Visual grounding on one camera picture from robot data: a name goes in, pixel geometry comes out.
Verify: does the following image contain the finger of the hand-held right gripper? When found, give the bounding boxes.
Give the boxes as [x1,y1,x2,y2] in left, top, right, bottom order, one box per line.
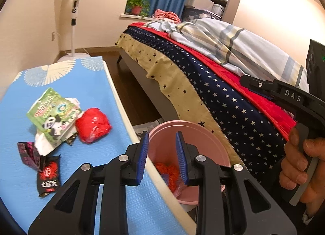
[247,88,274,101]
[240,74,280,94]

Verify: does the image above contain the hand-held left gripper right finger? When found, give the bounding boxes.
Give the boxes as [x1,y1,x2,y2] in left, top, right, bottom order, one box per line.
[176,131,296,235]

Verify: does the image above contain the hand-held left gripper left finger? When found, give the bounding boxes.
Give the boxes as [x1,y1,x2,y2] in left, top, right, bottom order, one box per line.
[28,131,150,235]

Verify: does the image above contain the orange wrapper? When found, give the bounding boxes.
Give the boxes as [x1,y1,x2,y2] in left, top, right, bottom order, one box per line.
[155,162,187,195]

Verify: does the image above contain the pink trash bin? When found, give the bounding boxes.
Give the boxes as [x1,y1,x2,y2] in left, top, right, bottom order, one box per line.
[148,121,231,205]

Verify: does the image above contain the person's right forearm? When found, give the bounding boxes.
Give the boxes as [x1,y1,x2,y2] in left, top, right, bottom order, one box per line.
[292,197,325,235]

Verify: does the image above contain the person's right hand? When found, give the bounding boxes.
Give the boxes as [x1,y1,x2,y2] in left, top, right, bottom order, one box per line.
[279,138,325,203]

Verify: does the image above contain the red blanket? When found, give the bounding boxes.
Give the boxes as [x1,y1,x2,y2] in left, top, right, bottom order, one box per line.
[129,22,297,141]

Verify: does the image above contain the newspaper sheet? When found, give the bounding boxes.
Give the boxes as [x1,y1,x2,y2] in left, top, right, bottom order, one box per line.
[133,121,163,139]

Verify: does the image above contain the bed with star blanket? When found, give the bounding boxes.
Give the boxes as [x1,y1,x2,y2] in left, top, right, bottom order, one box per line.
[115,27,290,187]

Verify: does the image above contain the white table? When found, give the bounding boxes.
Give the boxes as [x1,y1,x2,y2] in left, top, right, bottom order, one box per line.
[102,56,199,225]

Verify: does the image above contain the plaid duvet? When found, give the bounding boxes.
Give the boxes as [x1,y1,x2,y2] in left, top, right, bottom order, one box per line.
[142,19,309,88]

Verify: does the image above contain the red plastic bag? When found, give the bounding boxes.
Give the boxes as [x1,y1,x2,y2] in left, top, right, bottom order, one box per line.
[75,108,112,144]

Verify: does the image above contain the dark floral wrapper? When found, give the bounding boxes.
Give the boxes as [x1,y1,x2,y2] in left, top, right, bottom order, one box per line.
[65,133,78,146]

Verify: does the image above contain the light blue tablecloth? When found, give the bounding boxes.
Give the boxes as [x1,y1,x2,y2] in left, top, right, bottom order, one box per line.
[0,56,196,235]

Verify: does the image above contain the clear plastic box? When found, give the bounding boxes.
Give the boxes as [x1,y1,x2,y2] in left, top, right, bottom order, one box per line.
[211,3,225,16]

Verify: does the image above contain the black snack packet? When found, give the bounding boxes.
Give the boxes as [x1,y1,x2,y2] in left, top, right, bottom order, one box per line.
[37,155,62,198]

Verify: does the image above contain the green snack packet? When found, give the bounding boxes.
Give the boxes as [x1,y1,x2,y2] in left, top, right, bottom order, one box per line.
[27,87,84,148]

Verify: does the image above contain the crumpled white paper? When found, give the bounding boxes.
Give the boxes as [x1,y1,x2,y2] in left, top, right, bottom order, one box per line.
[34,96,82,157]

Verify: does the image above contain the grey storage box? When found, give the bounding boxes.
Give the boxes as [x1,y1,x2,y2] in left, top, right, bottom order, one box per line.
[184,0,214,11]

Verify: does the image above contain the purple patterned wrapper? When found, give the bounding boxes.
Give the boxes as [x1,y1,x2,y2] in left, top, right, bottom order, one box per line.
[17,141,43,172]

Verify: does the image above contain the pink clothes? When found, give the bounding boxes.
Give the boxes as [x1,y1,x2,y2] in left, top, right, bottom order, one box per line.
[154,9,181,23]

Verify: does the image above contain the white windowsill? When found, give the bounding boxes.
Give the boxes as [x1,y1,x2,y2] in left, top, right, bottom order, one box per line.
[120,13,155,21]

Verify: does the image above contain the potted green plant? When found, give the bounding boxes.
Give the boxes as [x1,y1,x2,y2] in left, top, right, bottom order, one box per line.
[126,0,151,17]

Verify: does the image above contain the grey bed frame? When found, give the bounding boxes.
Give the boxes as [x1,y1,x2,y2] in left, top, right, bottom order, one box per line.
[117,49,181,121]

